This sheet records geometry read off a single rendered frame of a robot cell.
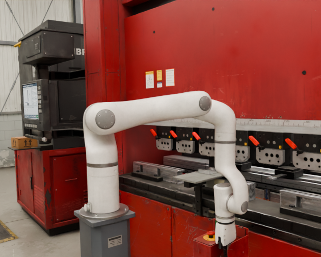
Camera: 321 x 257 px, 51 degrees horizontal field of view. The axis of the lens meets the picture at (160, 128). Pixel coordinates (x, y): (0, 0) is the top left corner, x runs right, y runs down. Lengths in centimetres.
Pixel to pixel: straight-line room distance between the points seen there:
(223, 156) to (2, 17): 768
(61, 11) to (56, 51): 663
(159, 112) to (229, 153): 35
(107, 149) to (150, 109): 22
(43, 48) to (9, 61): 606
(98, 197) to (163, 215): 102
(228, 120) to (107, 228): 65
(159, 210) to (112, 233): 100
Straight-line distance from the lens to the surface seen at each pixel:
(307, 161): 170
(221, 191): 148
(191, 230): 210
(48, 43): 253
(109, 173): 127
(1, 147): 850
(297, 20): 174
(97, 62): 257
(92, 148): 128
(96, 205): 130
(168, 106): 132
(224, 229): 154
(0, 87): 848
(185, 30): 217
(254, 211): 177
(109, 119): 120
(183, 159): 258
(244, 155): 187
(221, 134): 144
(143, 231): 247
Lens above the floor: 142
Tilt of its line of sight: 4 degrees down
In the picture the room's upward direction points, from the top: 1 degrees counter-clockwise
